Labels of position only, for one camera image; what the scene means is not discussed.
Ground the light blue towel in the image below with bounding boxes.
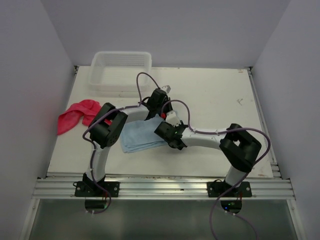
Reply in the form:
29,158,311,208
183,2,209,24
120,115,167,153

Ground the red towel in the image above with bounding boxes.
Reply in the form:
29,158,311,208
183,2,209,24
57,99,102,136

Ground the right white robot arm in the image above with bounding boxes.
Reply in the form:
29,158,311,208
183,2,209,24
154,121,262,197

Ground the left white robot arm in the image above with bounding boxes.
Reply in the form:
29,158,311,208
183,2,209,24
82,85,172,197

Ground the white plastic mesh basket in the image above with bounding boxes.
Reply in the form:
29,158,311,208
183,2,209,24
87,51,152,92

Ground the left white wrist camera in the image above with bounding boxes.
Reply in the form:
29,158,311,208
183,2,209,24
161,85,171,95

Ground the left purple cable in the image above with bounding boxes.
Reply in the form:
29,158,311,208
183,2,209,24
82,72,163,186

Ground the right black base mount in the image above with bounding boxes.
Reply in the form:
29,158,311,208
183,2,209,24
206,179,253,198

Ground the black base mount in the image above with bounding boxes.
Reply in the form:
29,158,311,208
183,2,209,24
206,179,253,198
72,174,120,198

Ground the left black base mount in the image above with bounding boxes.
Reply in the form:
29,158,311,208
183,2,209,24
72,174,120,198

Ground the aluminium side rail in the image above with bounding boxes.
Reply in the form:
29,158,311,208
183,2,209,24
246,67,282,179

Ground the aluminium front rail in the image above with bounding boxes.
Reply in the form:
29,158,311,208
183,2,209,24
32,174,296,200

